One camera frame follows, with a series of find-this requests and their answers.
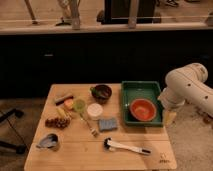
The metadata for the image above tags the white dish brush black head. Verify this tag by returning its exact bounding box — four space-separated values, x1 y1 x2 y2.
104 138 151 155

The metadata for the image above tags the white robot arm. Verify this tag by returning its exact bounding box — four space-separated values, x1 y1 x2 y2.
158 63 213 126

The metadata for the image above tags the white paper cup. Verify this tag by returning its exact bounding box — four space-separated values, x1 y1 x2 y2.
87 103 103 120

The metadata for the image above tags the blue crumpled metal cup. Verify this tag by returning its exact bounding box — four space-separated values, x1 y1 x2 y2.
36 133 59 151

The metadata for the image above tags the orange bowl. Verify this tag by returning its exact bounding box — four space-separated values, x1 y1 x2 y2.
129 98 157 122

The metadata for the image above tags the green plastic tray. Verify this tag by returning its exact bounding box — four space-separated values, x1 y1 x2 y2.
121 81 163 127

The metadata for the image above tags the blue sponge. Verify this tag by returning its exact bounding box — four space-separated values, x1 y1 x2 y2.
98 118 117 132

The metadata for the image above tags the dark brown bowl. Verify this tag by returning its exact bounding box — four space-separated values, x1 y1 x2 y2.
90 84 112 104

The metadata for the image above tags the wooden folding table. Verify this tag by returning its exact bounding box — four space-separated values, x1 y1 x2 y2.
24 84 177 171

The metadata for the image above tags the orange toy fruit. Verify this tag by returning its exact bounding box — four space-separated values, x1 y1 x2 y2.
64 99 74 110

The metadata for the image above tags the yellow toy corn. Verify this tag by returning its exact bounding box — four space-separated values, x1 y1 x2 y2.
57 107 71 119

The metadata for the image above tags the brown rectangular block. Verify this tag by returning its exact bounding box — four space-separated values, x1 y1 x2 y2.
54 94 73 106

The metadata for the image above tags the black chair base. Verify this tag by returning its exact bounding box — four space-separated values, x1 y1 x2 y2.
0 108 28 155

